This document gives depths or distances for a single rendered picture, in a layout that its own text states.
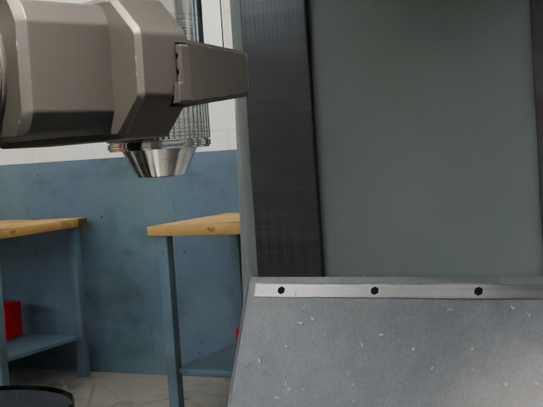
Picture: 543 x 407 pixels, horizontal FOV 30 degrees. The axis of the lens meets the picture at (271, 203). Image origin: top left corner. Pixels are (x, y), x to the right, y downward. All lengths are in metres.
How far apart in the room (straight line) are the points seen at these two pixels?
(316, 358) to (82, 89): 0.47
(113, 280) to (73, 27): 5.33
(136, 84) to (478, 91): 0.44
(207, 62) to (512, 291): 0.40
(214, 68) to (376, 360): 0.40
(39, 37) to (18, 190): 5.69
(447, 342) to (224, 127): 4.53
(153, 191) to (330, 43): 4.69
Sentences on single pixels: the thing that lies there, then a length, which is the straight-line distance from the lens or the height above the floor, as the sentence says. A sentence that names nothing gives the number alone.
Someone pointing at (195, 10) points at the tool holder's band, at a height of 1.25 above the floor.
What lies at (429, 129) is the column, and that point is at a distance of 0.80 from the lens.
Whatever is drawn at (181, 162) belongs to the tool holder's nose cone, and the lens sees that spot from 0.45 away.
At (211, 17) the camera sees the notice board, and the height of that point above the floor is 1.89.
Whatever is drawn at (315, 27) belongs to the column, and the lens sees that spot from 0.84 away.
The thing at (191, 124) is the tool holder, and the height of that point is 1.20.
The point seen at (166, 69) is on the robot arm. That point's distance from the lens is 0.39.
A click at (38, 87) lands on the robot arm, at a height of 1.21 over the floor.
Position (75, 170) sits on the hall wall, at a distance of 5.80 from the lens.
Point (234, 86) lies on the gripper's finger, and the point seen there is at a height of 1.21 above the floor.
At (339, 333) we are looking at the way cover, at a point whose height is 1.04.
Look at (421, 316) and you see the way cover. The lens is 0.79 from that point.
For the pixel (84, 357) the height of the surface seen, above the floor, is 0.11.
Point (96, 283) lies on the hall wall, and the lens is 5.78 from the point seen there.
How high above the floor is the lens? 1.18
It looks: 3 degrees down
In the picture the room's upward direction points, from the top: 4 degrees counter-clockwise
